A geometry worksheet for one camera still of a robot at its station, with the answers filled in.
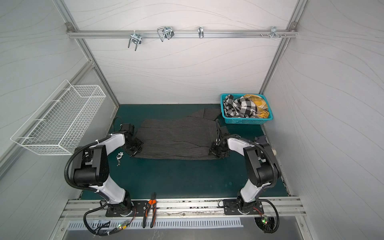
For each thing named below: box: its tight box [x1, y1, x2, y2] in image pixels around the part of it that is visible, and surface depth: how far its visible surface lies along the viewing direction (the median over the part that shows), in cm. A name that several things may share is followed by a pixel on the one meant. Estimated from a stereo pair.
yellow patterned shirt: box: [243, 94, 269, 119], surface depth 106 cm
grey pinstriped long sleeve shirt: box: [134, 108, 222, 160], surface depth 103 cm
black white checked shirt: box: [223, 94, 258, 118], surface depth 106 cm
